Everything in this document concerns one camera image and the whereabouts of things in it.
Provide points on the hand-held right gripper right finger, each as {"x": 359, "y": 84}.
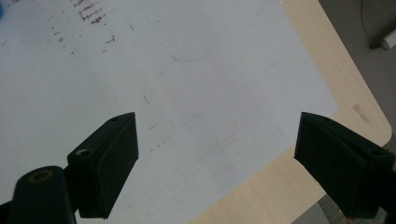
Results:
{"x": 339, "y": 161}

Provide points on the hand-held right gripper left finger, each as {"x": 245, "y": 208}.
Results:
{"x": 106, "y": 168}

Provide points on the white table mat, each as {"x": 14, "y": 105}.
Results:
{"x": 174, "y": 71}

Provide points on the white block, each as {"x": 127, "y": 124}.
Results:
{"x": 391, "y": 41}

